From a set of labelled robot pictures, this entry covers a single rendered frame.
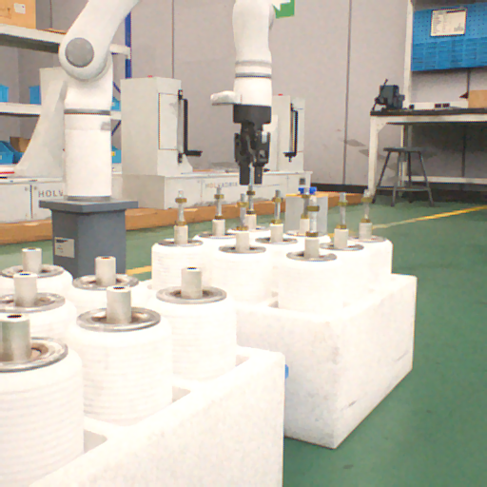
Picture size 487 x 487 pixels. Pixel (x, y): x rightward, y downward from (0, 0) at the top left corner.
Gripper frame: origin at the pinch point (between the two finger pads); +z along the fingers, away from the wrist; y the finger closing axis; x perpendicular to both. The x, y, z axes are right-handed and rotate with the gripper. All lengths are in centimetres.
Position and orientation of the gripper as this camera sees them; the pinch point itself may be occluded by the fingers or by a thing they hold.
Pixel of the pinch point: (250, 179)
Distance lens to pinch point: 126.4
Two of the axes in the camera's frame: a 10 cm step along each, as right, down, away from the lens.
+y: -3.5, -1.4, 9.3
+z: -0.2, 9.9, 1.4
